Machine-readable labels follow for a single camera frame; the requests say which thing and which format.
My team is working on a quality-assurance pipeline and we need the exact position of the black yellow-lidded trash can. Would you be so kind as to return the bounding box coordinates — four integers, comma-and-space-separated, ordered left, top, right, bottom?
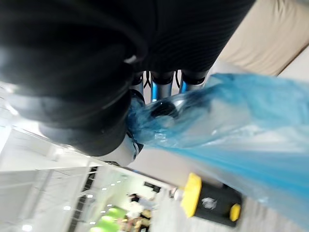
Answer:
174, 172, 243, 228

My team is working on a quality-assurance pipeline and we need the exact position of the blue plastic trash bag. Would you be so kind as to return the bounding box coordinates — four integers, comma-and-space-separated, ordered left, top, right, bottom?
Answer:
127, 73, 309, 211

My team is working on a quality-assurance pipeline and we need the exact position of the person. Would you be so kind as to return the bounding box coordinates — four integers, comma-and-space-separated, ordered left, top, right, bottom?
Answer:
125, 192, 157, 219

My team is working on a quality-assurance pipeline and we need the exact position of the beige sofa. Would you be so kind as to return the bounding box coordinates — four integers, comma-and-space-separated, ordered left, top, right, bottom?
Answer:
218, 0, 309, 77

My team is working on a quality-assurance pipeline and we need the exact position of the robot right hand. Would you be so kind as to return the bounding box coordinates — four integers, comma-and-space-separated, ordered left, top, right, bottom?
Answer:
0, 0, 256, 168

